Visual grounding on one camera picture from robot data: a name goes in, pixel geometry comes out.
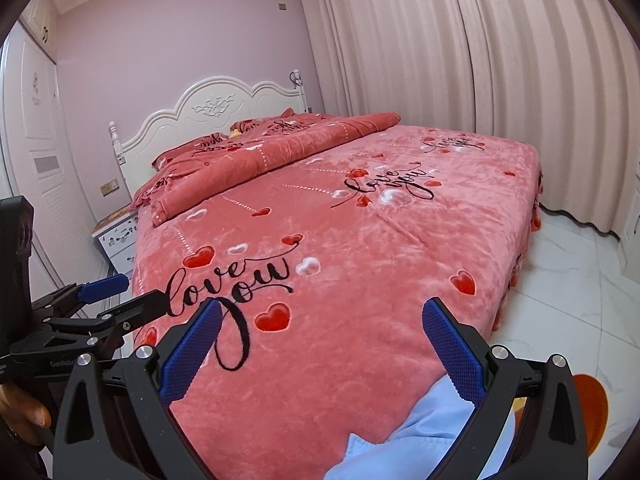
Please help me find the white nightstand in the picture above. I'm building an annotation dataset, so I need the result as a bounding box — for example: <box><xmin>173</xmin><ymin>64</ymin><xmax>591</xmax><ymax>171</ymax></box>
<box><xmin>91</xmin><ymin>210</ymin><xmax>138</xmax><ymax>281</ymax></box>

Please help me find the pink printed pillow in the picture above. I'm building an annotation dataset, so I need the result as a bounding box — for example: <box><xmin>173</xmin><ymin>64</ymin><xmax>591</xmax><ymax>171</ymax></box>
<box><xmin>151</xmin><ymin>130</ymin><xmax>236</xmax><ymax>168</ymax></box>
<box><xmin>230</xmin><ymin>112</ymin><xmax>331</xmax><ymax>137</ymax></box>

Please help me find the light blue cloth bag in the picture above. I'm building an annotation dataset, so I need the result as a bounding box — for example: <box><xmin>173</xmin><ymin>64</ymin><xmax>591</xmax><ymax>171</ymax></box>
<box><xmin>322</xmin><ymin>375</ymin><xmax>518</xmax><ymax>480</ymax></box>

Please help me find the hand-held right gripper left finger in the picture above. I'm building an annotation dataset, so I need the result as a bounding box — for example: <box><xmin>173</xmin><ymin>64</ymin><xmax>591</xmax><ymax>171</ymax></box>
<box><xmin>52</xmin><ymin>300</ymin><xmax>223</xmax><ymax>480</ymax></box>

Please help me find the black cable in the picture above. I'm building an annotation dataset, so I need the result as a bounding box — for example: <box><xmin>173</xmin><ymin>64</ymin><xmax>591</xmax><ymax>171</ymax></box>
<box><xmin>287</xmin><ymin>71</ymin><xmax>313</xmax><ymax>113</ymax></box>

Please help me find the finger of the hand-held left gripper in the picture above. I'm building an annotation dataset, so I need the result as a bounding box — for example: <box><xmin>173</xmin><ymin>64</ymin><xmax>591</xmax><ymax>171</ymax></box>
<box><xmin>30</xmin><ymin>274</ymin><xmax>132</xmax><ymax>318</ymax></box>
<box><xmin>42</xmin><ymin>290</ymin><xmax>171</xmax><ymax>361</ymax></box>

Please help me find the pale pink curtain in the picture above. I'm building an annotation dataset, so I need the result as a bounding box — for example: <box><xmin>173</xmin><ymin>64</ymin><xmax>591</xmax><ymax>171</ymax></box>
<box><xmin>295</xmin><ymin>0</ymin><xmax>640</xmax><ymax>241</ymax></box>

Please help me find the person's left hand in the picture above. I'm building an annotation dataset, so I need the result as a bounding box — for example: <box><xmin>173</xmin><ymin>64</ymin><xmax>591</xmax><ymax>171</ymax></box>
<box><xmin>0</xmin><ymin>382</ymin><xmax>55</xmax><ymax>431</ymax></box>

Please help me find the pink heart print blanket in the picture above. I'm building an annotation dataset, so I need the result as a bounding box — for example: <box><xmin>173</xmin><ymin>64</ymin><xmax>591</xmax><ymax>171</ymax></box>
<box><xmin>127</xmin><ymin>122</ymin><xmax>543</xmax><ymax>480</ymax></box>

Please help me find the folded pink quilt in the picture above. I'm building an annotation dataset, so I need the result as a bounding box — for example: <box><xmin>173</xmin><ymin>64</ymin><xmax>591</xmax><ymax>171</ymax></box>
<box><xmin>132</xmin><ymin>110</ymin><xmax>402</xmax><ymax>226</ymax></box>

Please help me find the white wardrobe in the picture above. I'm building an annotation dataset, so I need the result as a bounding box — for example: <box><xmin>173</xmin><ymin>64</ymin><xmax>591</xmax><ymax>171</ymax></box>
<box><xmin>0</xmin><ymin>0</ymin><xmax>108</xmax><ymax>311</ymax></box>

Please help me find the white carved headboard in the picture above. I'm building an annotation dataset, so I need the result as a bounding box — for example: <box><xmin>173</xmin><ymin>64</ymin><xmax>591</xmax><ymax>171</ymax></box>
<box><xmin>109</xmin><ymin>69</ymin><xmax>308</xmax><ymax>201</ymax></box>

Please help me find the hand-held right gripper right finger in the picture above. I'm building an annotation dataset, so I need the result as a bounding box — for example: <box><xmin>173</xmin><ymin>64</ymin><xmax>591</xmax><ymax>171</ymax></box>
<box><xmin>422</xmin><ymin>297</ymin><xmax>590</xmax><ymax>480</ymax></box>

